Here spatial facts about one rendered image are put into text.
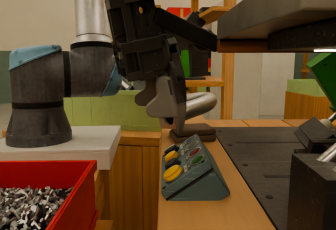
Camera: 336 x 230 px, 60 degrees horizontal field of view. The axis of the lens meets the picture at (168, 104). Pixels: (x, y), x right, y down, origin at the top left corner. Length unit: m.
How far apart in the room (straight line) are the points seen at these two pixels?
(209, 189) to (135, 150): 0.77
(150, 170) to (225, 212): 0.80
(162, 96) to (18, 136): 0.41
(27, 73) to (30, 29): 7.05
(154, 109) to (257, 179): 0.21
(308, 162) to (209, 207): 0.18
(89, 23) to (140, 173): 0.65
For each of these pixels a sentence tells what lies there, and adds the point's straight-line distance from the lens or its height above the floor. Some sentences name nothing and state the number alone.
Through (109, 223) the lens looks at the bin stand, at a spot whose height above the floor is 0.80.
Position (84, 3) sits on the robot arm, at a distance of 0.79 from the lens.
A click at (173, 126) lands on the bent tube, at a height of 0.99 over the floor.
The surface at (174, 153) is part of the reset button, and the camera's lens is 0.49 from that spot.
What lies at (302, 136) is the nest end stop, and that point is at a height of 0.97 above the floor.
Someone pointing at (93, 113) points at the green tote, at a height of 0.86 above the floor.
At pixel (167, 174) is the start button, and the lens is 0.42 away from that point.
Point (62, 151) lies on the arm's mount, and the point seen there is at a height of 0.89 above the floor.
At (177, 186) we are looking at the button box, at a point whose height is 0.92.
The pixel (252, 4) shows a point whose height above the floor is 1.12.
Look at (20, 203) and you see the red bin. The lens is 0.49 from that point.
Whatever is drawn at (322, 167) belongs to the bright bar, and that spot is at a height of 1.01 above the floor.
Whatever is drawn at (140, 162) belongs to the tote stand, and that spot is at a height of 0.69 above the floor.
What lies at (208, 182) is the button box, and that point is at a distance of 0.42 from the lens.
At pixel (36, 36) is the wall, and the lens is 7.73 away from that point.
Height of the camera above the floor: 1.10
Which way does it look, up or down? 9 degrees down
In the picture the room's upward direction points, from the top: straight up
